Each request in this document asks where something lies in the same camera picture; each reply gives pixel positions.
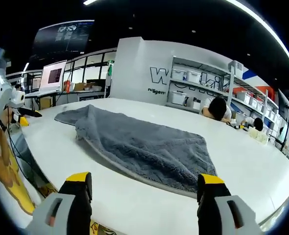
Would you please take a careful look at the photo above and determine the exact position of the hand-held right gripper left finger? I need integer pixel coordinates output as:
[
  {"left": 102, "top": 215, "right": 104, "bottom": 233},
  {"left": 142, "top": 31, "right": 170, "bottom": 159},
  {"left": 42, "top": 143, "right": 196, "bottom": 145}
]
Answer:
[{"left": 25, "top": 171, "right": 93, "bottom": 235}]

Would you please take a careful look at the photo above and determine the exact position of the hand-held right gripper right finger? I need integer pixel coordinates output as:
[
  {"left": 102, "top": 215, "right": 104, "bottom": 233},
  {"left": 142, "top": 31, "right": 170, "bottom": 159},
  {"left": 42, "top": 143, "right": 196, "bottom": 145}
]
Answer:
[{"left": 196, "top": 173, "right": 264, "bottom": 235}]

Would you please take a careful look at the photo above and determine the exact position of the grey towel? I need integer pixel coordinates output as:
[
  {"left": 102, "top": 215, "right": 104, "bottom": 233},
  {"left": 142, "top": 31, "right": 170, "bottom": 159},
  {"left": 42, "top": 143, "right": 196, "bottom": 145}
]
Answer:
[{"left": 54, "top": 104, "right": 218, "bottom": 194}]

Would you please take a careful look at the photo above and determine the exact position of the brown cardboard box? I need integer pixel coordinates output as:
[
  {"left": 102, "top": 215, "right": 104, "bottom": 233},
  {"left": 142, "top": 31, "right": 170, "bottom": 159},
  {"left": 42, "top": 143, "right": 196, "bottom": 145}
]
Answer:
[
  {"left": 73, "top": 82, "right": 88, "bottom": 92},
  {"left": 40, "top": 96, "right": 53, "bottom": 110}
]

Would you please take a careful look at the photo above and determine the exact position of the white chest-worn device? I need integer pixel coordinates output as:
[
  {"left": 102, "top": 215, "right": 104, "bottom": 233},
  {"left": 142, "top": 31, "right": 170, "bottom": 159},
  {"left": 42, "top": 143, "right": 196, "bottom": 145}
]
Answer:
[{"left": 0, "top": 67, "right": 14, "bottom": 122}]

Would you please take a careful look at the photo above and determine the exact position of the white standing desk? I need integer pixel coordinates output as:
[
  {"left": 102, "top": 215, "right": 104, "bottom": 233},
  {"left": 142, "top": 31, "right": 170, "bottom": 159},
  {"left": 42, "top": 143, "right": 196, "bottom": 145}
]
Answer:
[{"left": 24, "top": 89, "right": 69, "bottom": 111}]

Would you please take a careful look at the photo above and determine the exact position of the monitor with pink screen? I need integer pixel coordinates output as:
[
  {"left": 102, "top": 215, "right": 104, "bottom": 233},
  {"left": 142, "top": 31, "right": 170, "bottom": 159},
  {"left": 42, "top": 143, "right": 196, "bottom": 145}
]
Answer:
[{"left": 40, "top": 60, "right": 67, "bottom": 93}]

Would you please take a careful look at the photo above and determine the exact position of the white table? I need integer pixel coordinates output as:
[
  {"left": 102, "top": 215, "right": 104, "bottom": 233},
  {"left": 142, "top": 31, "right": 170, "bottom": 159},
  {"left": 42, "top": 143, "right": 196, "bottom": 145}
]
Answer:
[{"left": 21, "top": 97, "right": 289, "bottom": 235}]

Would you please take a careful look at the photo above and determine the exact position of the grey workbench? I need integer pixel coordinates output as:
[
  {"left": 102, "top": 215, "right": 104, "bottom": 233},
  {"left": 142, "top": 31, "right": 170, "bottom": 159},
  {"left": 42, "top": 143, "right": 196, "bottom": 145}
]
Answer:
[{"left": 67, "top": 90, "right": 106, "bottom": 101}]

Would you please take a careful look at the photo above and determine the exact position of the dark hanging display screen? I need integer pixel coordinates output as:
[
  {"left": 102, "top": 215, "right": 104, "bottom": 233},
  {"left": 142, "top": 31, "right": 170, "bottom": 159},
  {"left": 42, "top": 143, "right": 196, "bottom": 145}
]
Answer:
[{"left": 30, "top": 20, "right": 95, "bottom": 65}]

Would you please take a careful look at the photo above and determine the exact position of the cream foam block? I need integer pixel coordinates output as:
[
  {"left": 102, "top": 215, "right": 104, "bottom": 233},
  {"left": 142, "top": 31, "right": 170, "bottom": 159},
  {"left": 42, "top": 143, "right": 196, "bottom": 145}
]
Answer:
[{"left": 247, "top": 125, "right": 270, "bottom": 145}]

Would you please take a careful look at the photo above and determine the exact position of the green hanging cloth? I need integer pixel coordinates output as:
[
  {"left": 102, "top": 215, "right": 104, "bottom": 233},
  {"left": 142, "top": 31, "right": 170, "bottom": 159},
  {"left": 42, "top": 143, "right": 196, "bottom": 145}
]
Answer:
[{"left": 107, "top": 59, "right": 115, "bottom": 86}]

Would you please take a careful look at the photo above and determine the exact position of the black monitor on stand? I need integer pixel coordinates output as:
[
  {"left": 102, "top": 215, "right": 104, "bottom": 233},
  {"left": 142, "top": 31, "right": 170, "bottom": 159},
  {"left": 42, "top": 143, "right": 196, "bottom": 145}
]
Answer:
[{"left": 277, "top": 88, "right": 289, "bottom": 152}]

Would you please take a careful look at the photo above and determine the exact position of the grey metal shelf rack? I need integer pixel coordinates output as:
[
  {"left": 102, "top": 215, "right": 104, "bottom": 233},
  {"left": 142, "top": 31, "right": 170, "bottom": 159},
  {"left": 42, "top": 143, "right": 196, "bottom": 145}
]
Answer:
[{"left": 166, "top": 55, "right": 282, "bottom": 128}]

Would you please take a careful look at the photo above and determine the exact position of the row of white storage bins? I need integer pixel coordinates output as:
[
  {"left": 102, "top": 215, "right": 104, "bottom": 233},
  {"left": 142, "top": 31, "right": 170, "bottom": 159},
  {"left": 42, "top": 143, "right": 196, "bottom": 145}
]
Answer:
[{"left": 171, "top": 60, "right": 282, "bottom": 123}]

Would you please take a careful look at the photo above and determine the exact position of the long ceiling light strip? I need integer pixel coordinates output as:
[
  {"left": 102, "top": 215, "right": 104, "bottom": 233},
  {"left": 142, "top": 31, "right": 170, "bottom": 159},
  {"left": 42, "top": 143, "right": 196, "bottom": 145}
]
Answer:
[{"left": 223, "top": 0, "right": 289, "bottom": 83}]

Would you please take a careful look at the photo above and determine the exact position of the black device cable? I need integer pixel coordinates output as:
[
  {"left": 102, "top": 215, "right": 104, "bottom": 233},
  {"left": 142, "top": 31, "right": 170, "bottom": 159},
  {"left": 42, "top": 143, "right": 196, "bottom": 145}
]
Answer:
[{"left": 6, "top": 126, "right": 39, "bottom": 178}]

